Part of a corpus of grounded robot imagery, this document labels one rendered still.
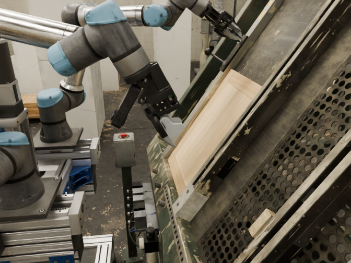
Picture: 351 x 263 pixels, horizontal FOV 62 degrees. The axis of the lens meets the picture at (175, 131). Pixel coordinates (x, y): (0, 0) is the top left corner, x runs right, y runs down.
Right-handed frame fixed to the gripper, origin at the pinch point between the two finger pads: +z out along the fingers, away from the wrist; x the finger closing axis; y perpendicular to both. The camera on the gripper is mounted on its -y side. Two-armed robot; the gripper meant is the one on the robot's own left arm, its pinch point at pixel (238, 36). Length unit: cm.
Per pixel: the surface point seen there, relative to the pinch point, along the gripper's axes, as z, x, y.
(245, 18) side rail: 10.0, 13.5, -34.4
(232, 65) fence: 9.6, -11.0, -9.8
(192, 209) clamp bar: 10, -62, 41
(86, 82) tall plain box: -39, -116, -215
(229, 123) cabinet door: 10.5, -30.6, 21.6
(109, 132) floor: 23, -175, -257
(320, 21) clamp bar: 4.7, 13.7, 38.0
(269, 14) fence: 10.1, 16.9, -10.5
